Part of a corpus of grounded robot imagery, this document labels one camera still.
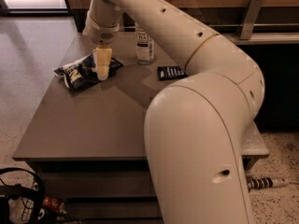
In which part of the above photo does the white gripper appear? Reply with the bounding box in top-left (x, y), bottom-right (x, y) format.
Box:
top-left (83, 12), bottom-right (120, 81)

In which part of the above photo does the blue chip bag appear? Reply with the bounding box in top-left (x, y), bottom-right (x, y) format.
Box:
top-left (54, 54), bottom-right (124, 91)

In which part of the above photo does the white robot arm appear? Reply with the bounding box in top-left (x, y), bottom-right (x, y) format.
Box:
top-left (85, 0), bottom-right (264, 224)

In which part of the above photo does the clear plastic tea bottle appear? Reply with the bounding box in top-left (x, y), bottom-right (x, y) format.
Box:
top-left (135, 24), bottom-right (154, 65)

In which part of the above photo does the small dark blue snack packet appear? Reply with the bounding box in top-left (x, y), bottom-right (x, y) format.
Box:
top-left (157, 66), bottom-right (187, 80)

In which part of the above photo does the red snack package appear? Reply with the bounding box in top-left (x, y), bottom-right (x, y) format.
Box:
top-left (42, 196), bottom-right (66, 215)

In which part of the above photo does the white power strip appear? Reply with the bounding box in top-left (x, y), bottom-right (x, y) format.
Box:
top-left (248, 177), bottom-right (290, 189)

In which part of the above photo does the right metal bracket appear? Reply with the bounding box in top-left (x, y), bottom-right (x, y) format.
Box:
top-left (239, 0), bottom-right (263, 40)

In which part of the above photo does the black wire basket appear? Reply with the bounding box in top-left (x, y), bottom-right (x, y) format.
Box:
top-left (0, 167), bottom-right (45, 224)

